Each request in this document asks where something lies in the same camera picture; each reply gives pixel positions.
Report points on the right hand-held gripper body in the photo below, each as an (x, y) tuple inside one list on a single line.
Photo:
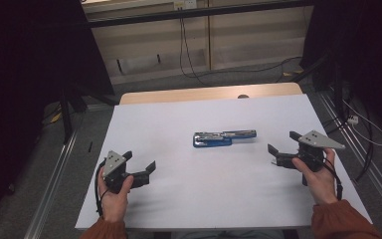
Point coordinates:
[(315, 139)]

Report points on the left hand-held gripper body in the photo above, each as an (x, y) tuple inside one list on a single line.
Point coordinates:
[(114, 162)]

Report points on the blue stapler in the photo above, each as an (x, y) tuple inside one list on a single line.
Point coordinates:
[(212, 141)]

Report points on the person's left hand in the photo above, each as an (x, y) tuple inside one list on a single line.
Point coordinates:
[(114, 205)]

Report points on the person's right hand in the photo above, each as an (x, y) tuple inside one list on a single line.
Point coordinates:
[(321, 186)]

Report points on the white power plug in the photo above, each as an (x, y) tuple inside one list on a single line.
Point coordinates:
[(353, 119)]

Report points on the black metal stand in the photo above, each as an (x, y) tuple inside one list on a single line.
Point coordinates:
[(67, 119), (336, 86)]

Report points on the dark round table grommet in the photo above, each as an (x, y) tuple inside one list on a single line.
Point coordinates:
[(243, 96)]

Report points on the white table cover sheet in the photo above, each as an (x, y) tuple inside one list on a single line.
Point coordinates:
[(212, 192)]

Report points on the black curtain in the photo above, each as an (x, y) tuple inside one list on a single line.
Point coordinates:
[(361, 40), (20, 83)]

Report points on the aluminium floor rail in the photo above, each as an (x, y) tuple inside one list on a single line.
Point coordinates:
[(374, 172), (51, 186)]

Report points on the black horizontal rail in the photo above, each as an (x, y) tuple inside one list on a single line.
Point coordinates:
[(146, 19)]

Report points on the white wall socket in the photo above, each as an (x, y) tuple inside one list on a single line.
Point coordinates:
[(185, 4)]

